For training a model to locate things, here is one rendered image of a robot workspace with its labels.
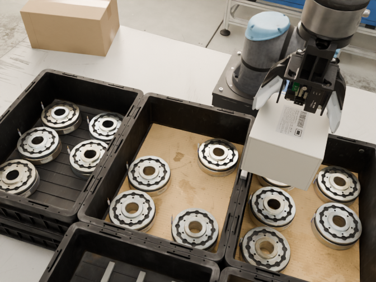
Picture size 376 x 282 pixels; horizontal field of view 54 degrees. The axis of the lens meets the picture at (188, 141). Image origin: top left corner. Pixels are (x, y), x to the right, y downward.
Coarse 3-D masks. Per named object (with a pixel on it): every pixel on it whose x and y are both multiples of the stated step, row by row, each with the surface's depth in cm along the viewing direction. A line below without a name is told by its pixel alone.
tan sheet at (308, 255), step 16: (256, 176) 93; (288, 192) 90; (304, 192) 90; (272, 208) 87; (304, 208) 87; (352, 208) 88; (304, 224) 84; (336, 224) 85; (288, 240) 82; (304, 240) 82; (304, 256) 79; (320, 256) 80; (336, 256) 80; (352, 256) 80; (288, 272) 77; (304, 272) 77; (320, 272) 77; (336, 272) 77; (352, 272) 77
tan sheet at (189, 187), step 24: (144, 144) 98; (168, 144) 99; (192, 144) 99; (240, 144) 100; (192, 168) 94; (120, 192) 88; (168, 192) 89; (192, 192) 89; (216, 192) 89; (168, 216) 84; (216, 216) 85
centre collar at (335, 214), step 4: (332, 212) 83; (336, 212) 83; (340, 212) 83; (328, 216) 82; (332, 216) 82; (336, 216) 83; (340, 216) 82; (344, 216) 82; (328, 220) 81; (332, 220) 81; (344, 220) 82; (348, 220) 81; (332, 224) 81; (348, 224) 81; (332, 228) 80; (336, 228) 80; (340, 228) 80; (344, 228) 80; (348, 228) 80
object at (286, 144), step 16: (272, 96) 66; (272, 112) 63; (288, 112) 64; (304, 112) 64; (320, 112) 64; (256, 128) 61; (272, 128) 61; (288, 128) 61; (304, 128) 61; (320, 128) 61; (256, 144) 60; (272, 144) 59; (288, 144) 59; (304, 144) 59; (320, 144) 59; (256, 160) 63; (272, 160) 62; (288, 160) 60; (304, 160) 59; (320, 160) 57; (272, 176) 64; (288, 176) 63; (304, 176) 61
